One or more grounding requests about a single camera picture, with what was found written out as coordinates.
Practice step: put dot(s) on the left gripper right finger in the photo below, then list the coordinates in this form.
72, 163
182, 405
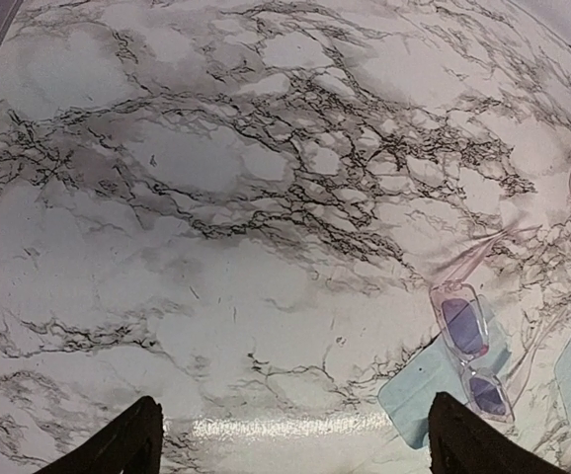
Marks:
461, 442

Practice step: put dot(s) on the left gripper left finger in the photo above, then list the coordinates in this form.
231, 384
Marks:
130, 443

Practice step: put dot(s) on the clear purple lens sunglasses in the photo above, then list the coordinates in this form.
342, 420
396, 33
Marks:
463, 325

